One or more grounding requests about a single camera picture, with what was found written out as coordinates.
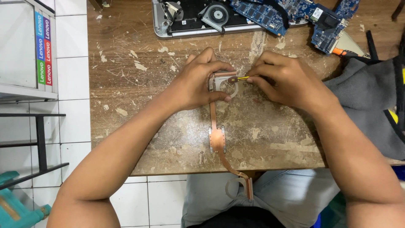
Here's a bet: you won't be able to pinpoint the person's right hand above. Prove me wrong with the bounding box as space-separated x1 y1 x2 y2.
246 51 340 116

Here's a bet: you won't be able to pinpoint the person's left hand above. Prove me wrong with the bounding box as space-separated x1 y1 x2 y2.
168 47 236 112

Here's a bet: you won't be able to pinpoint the small yellow-handled brush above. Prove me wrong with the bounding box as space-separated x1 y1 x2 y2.
227 75 254 84

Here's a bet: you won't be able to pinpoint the copper heat pipe assembly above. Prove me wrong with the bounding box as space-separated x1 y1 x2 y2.
208 71 254 201

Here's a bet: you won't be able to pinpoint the silver open laptop chassis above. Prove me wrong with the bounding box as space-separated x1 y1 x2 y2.
151 0 309 39

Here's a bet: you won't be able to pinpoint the blue laptop motherboard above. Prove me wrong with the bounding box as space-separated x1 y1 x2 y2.
229 0 361 56

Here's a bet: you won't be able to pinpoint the grey cloth bag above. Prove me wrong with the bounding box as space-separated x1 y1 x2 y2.
323 32 405 161

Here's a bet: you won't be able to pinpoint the black laptop cooling fan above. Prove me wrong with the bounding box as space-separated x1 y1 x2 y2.
200 2 234 34

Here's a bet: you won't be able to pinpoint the black plastic stick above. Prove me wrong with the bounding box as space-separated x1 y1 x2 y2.
366 30 379 61

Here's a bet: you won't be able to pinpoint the person's light grey jeans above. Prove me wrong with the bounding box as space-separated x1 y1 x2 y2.
181 169 341 228

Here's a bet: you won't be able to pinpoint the person's black shirt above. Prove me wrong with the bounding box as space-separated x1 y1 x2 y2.
187 206 286 228

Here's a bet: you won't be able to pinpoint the black metal rack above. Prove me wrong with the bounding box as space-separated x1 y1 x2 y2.
0 113 70 191

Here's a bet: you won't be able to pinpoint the white cabinet with coloured labels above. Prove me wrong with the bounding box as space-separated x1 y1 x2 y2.
0 0 59 102

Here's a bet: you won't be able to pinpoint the teal plastic object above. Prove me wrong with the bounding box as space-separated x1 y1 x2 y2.
0 171 52 228

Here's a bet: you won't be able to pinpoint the orange-handled screwdriver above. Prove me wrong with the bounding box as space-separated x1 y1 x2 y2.
332 47 371 59

